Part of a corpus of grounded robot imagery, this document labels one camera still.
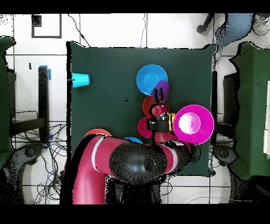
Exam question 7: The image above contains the black stand frame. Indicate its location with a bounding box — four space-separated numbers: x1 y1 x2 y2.
9 66 50 142

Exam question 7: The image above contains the dark green table cloth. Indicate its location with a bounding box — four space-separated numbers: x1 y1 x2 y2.
66 41 218 177

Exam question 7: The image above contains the large orange bowl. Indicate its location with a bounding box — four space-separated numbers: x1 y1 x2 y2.
83 128 112 137

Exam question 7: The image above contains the green cloth covered table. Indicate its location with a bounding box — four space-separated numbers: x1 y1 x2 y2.
229 41 270 177
0 35 16 167

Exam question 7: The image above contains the small crimson bowl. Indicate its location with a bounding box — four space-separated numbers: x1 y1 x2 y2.
138 117 153 139

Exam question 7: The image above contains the large pink bowl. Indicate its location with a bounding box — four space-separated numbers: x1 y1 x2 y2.
173 104 215 146

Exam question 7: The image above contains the small orange bowl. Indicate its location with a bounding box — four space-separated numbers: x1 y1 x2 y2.
142 96 155 116

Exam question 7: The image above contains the person's leg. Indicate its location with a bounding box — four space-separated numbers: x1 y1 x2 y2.
214 13 254 48

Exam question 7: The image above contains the light blue cup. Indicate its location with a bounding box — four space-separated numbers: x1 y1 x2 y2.
71 72 91 89

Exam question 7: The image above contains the blue tape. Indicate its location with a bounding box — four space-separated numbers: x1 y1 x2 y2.
39 64 52 81

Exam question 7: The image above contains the black cabinet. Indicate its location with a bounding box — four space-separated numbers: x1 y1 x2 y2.
223 72 240 127

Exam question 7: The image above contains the blue bowl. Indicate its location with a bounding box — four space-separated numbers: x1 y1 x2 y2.
123 136 144 145
136 64 169 96

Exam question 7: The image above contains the black stand post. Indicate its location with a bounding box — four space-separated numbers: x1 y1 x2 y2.
211 71 218 146

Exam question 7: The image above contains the purple cup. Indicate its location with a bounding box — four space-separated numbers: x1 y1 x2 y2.
150 80 170 102

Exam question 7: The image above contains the black square frame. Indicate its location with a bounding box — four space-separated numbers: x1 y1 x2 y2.
31 14 62 39

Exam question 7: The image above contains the tangle of black cables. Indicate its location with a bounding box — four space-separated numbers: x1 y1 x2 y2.
12 122 68 204

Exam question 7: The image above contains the white panel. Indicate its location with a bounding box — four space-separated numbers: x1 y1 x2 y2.
263 80 270 160

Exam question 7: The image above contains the black pedestal leg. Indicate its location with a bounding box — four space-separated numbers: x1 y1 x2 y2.
4 143 45 176
212 144 238 168

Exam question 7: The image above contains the black chair leg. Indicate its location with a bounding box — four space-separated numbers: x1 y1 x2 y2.
196 13 215 34

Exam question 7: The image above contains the black floor cable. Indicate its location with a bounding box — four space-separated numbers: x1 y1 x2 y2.
67 14 91 48

